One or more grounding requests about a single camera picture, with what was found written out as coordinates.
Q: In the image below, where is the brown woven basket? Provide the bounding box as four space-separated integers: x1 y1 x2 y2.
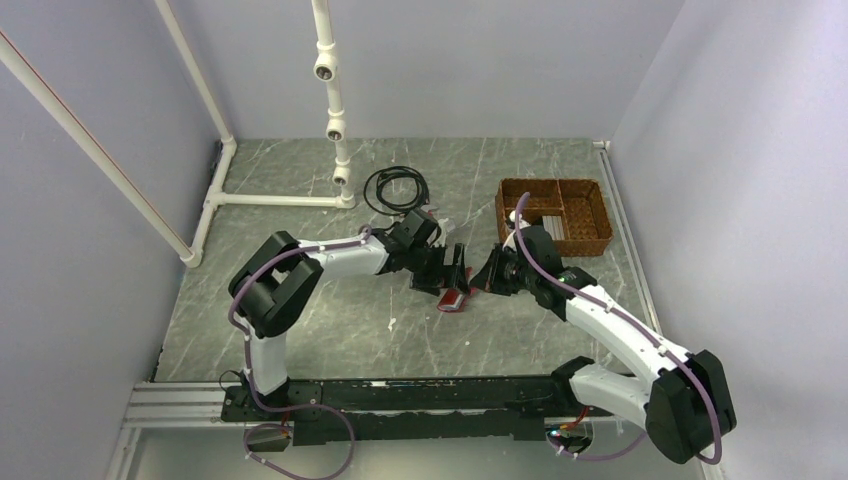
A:
495 178 614 257

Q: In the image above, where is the red handled adjustable wrench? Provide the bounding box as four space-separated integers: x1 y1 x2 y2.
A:
429 211 456 244

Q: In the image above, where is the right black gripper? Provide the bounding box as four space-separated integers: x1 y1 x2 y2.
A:
470 243 537 296

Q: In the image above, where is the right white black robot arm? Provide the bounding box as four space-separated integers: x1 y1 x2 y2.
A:
469 226 737 464

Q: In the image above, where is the coiled black cable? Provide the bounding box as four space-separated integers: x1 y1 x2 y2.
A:
362 166 431 218

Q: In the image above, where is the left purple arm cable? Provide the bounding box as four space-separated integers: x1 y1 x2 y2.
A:
227 225 376 480

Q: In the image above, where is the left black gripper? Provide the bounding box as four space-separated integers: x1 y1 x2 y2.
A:
405 242 469 297

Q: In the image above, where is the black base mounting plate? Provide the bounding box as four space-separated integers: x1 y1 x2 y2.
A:
221 375 607 446

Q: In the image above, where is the red leather card holder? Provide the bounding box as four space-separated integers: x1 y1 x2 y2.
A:
437 267 473 313

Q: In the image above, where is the white pvc pipe frame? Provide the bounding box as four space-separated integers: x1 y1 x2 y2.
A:
1 1 356 268

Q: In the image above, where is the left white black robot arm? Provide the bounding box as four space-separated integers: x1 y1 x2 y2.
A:
228 209 471 420

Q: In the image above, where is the aluminium extrusion rail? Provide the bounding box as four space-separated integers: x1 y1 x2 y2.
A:
123 382 705 429

